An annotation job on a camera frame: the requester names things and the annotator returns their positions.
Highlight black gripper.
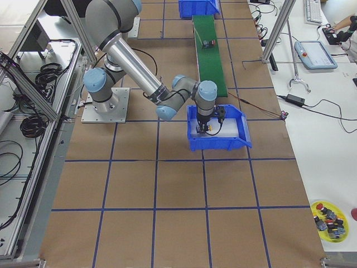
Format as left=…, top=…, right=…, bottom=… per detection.
left=196, top=107, right=225, bottom=133

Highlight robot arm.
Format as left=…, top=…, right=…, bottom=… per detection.
left=84, top=1, right=225, bottom=135

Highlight yellow tray of buttons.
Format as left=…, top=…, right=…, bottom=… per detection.
left=310, top=200, right=349, bottom=243

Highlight right blue bin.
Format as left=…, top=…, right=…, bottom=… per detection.
left=187, top=104, right=252, bottom=151

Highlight blue bin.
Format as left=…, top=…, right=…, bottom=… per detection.
left=178, top=0, right=220, bottom=18
left=187, top=104, right=252, bottom=151

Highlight green conveyor belt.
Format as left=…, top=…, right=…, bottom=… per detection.
left=192, top=15, right=228, bottom=97

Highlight brown paper table cover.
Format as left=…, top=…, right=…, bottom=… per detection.
left=40, top=1, right=324, bottom=267

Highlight black power adapter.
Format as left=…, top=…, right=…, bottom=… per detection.
left=286, top=94, right=305, bottom=107

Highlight reacher grabber tool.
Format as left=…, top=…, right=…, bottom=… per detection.
left=286, top=22, right=312, bottom=93

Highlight left blue bin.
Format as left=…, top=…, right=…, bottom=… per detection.
left=178, top=0, right=220, bottom=18

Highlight teach pendant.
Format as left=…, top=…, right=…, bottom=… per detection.
left=294, top=41, right=338, bottom=70

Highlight white keyboard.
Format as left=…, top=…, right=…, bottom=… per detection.
left=303, top=0, right=322, bottom=25

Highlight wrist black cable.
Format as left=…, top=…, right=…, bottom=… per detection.
left=206, top=106, right=226, bottom=137

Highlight red black conveyor wires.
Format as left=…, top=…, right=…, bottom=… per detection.
left=228, top=93, right=288, bottom=120

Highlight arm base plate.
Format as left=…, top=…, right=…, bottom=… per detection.
left=127, top=17, right=141, bottom=39
left=81, top=87, right=130, bottom=123

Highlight aluminium frame post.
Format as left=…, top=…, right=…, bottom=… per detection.
left=261, top=0, right=296, bottom=63

